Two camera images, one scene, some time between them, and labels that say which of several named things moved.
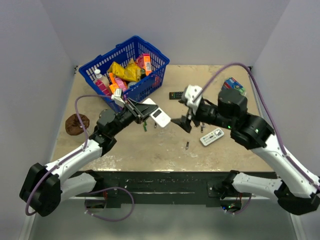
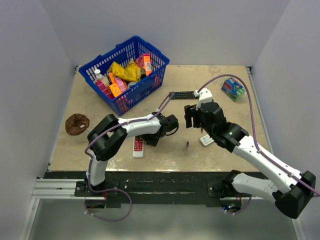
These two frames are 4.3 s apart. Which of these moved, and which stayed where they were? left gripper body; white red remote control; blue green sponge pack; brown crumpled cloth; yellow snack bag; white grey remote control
Moved: white red remote control; left gripper body
Stayed: yellow snack bag; brown crumpled cloth; blue green sponge pack; white grey remote control
